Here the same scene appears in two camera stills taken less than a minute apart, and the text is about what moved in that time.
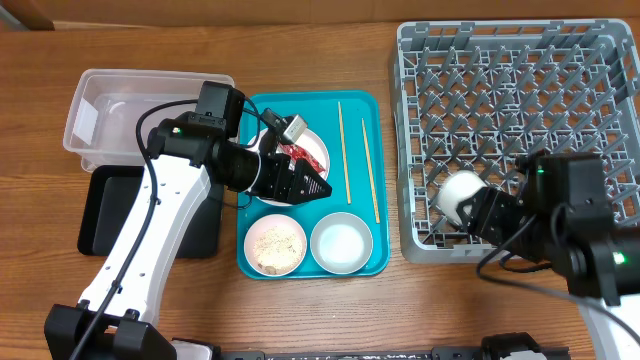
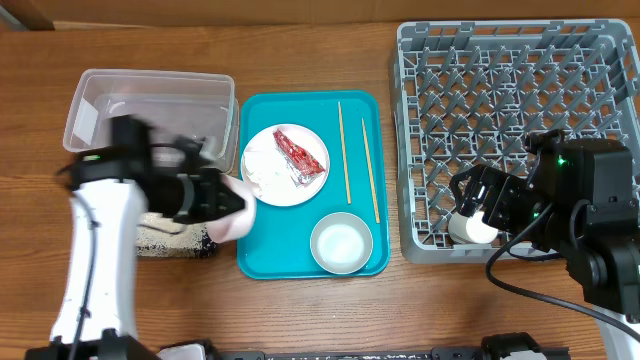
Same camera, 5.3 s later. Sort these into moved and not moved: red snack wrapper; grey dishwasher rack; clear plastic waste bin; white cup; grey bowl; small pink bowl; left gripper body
Moved: white cup; left gripper body; small pink bowl
Not moved: grey dishwasher rack; grey bowl; red snack wrapper; clear plastic waste bin
